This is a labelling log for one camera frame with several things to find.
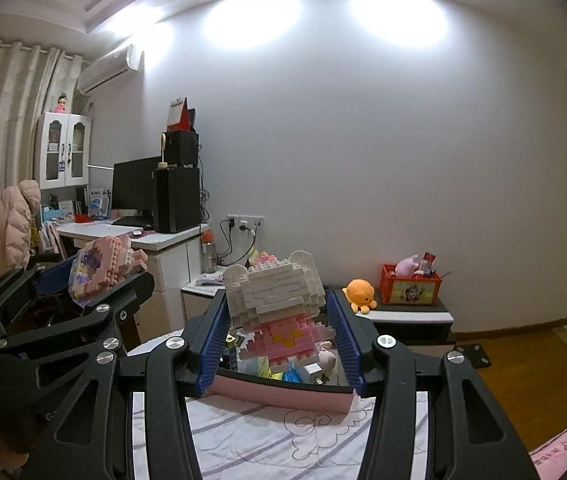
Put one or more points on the white striped quilted table cover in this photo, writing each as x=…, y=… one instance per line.
x=273, y=445

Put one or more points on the white red desk calendar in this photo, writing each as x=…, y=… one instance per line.
x=179, y=114

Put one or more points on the white air conditioner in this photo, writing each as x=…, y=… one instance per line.
x=110, y=70

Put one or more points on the green yellow snack bag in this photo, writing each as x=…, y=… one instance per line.
x=256, y=259

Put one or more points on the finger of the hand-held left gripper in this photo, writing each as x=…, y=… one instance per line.
x=55, y=274
x=128, y=295

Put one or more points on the pink building block donut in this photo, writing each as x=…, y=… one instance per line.
x=108, y=255

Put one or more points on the small plush doll blue dress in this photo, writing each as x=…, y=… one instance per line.
x=329, y=359

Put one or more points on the white wall charger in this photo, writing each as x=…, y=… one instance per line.
x=313, y=374

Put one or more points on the white pink building block figure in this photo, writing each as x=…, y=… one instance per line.
x=268, y=290

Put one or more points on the pink doll figure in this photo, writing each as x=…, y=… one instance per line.
x=61, y=104

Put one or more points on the printed papers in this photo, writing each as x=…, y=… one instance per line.
x=211, y=279

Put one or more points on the red printed crate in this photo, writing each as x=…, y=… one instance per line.
x=413, y=290

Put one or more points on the white wall outlet strip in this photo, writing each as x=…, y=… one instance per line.
x=246, y=222

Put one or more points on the pink padded jacket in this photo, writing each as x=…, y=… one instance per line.
x=15, y=225

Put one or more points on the black computer monitor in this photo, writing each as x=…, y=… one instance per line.
x=136, y=185

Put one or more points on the white glass door cabinet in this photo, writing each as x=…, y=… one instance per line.
x=63, y=152

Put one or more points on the red card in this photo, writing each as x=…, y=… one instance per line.
x=427, y=260

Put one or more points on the pink box with black rim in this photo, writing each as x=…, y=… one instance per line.
x=283, y=400

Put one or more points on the black speaker box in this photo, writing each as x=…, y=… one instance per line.
x=183, y=149

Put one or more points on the black white low cabinet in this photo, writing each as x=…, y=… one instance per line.
x=413, y=322

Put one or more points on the white bedside table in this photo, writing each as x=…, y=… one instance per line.
x=201, y=305

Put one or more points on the cream small desk fan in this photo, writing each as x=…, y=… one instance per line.
x=164, y=152

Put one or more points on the clear bottle with red cap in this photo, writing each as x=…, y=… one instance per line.
x=208, y=255

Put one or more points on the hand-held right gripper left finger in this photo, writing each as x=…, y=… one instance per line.
x=213, y=345

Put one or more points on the black keyboard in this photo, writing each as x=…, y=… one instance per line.
x=133, y=221

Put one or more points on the white desk with drawers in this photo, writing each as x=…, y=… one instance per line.
x=173, y=270

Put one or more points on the orange octopus plush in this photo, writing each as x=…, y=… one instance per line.
x=359, y=296

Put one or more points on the blue white box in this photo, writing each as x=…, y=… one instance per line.
x=99, y=202

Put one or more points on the pink plush toy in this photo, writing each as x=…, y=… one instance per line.
x=408, y=266

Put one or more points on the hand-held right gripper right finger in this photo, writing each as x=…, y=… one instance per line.
x=343, y=340

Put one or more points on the black computer tower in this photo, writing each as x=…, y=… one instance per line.
x=178, y=200

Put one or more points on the red desk item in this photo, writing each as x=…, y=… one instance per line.
x=83, y=218

